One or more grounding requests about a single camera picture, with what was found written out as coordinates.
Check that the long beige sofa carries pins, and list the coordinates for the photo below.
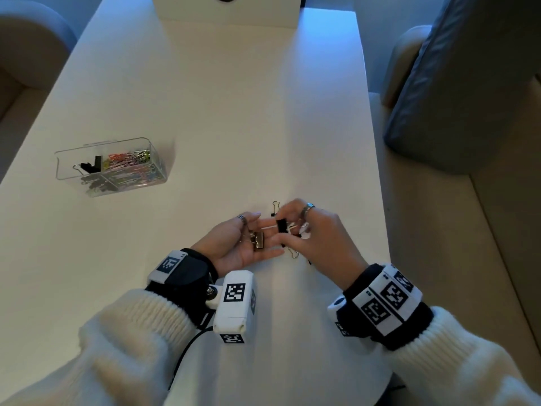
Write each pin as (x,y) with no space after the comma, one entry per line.
(29,46)

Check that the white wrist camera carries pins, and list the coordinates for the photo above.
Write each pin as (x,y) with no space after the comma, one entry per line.
(234,308)
(337,306)

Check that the right marker wristband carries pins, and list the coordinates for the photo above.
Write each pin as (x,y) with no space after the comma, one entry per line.
(380,308)

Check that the person's left forearm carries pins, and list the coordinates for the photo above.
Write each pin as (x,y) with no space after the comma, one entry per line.
(105,355)

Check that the person's right hand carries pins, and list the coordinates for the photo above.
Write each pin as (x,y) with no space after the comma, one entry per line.
(334,249)

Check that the small black binder clip bunch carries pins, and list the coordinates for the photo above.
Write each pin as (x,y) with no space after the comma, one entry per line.
(91,166)

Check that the white socket panel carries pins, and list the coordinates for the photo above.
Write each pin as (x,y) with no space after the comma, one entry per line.
(190,8)

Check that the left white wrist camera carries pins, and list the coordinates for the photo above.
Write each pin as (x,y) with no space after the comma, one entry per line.
(234,308)

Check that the marker wristband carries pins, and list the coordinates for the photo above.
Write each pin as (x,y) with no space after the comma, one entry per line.
(186,274)
(380,308)

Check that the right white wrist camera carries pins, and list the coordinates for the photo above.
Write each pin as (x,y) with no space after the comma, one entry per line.
(337,306)

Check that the transparent box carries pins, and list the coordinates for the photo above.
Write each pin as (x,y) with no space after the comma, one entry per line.
(67,164)

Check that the pile of coloured paper clips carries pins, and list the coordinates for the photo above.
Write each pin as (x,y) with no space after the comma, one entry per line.
(127,158)

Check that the left marker wristband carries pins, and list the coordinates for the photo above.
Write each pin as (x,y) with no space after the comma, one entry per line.
(186,274)

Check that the person's left hand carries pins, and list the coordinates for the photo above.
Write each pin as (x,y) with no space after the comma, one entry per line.
(228,249)

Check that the single black binder clip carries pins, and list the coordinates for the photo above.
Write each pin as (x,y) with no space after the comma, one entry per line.
(258,241)
(281,226)

